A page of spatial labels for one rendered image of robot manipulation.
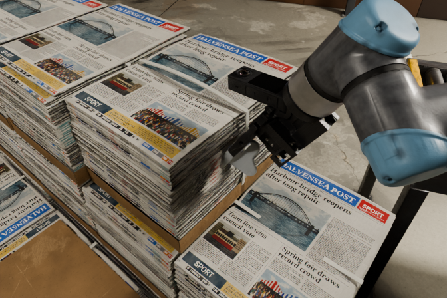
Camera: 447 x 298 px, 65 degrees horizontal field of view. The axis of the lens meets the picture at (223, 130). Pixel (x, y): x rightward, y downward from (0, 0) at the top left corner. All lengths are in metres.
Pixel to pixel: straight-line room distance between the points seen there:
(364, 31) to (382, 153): 0.12
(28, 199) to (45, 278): 0.29
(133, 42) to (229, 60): 0.23
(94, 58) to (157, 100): 0.21
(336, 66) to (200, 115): 0.28
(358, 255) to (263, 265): 0.18
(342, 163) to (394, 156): 1.75
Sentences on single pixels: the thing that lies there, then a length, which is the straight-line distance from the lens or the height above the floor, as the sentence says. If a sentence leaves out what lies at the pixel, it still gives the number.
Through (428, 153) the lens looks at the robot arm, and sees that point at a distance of 0.36.
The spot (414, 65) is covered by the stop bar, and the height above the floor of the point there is 0.82.
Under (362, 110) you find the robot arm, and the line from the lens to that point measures 0.38.
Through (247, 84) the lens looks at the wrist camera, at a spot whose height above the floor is 1.14.
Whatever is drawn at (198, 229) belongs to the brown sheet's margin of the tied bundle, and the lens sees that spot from 0.69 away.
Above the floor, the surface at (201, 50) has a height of 1.06.
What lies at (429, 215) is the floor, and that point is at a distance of 2.04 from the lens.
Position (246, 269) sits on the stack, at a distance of 0.68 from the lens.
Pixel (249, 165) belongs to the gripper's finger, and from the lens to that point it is 0.57.
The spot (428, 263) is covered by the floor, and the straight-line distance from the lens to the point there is 1.86.
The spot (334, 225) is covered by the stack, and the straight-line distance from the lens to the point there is 0.76.
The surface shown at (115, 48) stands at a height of 1.07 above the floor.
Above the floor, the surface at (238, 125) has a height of 1.03.
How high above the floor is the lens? 1.43
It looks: 40 degrees down
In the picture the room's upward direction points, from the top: straight up
